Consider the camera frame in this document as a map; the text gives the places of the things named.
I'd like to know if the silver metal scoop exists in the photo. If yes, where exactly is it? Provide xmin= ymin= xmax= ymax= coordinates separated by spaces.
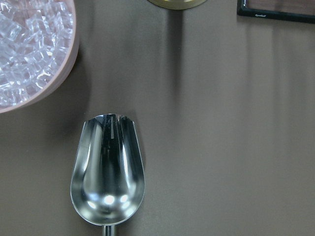
xmin=70 ymin=114 xmax=145 ymax=236

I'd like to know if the wooden mug tree stand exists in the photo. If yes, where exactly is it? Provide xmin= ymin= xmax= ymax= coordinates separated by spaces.
xmin=148 ymin=0 xmax=206 ymax=10

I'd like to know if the black framed wooden tray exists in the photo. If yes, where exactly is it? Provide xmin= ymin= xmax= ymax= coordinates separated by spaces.
xmin=237 ymin=0 xmax=315 ymax=24

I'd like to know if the pink bowl of ice cubes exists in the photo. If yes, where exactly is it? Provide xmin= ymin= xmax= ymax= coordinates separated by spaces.
xmin=0 ymin=0 xmax=79 ymax=113

